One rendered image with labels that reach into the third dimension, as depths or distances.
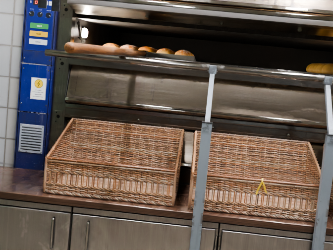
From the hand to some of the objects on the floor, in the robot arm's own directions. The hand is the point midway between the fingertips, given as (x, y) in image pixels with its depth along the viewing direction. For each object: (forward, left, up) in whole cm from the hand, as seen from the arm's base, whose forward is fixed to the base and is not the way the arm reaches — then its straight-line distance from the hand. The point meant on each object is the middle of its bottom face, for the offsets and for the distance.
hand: (49, 6), depth 224 cm
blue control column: (-36, +168, -133) cm, 217 cm away
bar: (+50, +31, -133) cm, 145 cm away
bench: (+66, +53, -133) cm, 158 cm away
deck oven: (+61, +176, -133) cm, 229 cm away
